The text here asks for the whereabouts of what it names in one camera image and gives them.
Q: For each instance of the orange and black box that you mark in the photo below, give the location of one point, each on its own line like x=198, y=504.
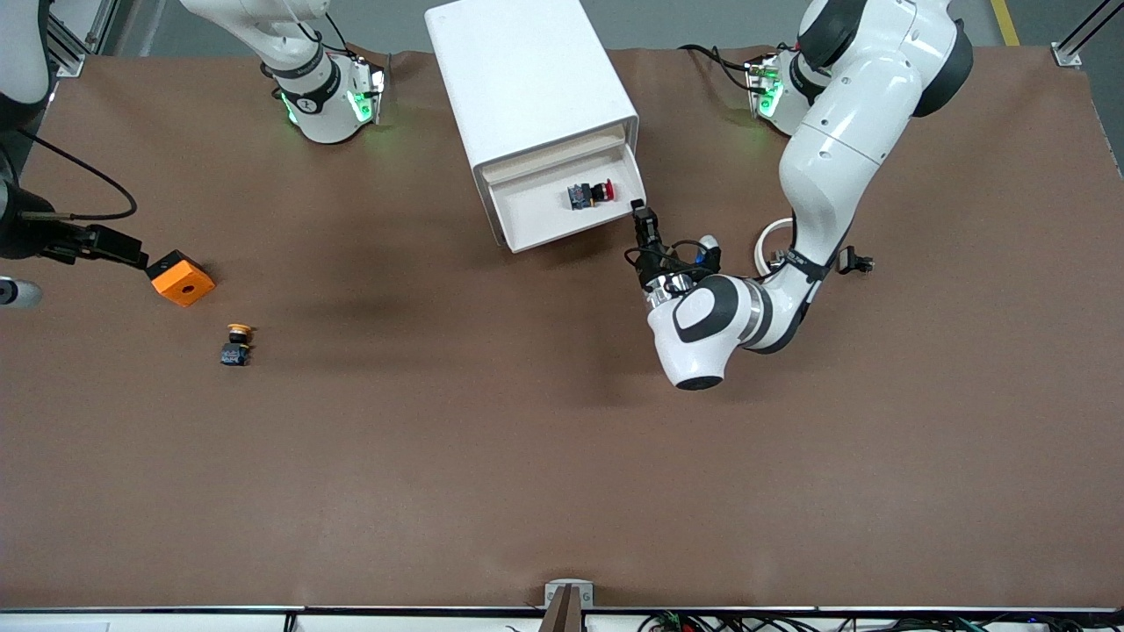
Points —
x=180, y=281

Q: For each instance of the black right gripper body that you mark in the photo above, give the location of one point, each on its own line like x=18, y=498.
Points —
x=25, y=233

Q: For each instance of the yellow push button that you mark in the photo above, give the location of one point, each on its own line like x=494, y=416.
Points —
x=235, y=351

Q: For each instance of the aluminium frame profile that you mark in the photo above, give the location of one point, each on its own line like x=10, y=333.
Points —
x=1069, y=54
x=70, y=63

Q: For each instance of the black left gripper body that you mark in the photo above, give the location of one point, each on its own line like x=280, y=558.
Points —
x=653, y=262

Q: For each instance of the red emergency stop button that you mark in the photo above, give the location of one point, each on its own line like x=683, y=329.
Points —
x=590, y=195

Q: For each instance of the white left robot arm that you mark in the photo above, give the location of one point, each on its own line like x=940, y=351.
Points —
x=834, y=149

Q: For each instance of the grey metal edge bracket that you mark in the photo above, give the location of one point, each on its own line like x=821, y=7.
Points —
x=551, y=597

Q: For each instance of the small black clip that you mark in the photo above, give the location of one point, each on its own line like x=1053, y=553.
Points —
x=852, y=261

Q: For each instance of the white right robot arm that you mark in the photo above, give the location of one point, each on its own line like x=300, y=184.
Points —
x=325, y=114

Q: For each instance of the white curved plastic bracket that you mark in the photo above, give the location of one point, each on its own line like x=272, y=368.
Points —
x=762, y=250

